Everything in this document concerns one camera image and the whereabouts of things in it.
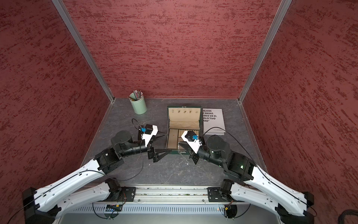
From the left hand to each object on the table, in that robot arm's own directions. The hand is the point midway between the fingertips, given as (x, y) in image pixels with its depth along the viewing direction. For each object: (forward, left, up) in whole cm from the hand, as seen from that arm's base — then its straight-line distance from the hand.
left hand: (167, 144), depth 62 cm
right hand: (-1, -6, 0) cm, 6 cm away
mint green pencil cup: (+42, +27, -20) cm, 54 cm away
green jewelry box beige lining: (+29, -5, -19) cm, 35 cm away
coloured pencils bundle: (+48, +28, -15) cm, 57 cm away
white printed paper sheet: (+35, -30, -25) cm, 52 cm away
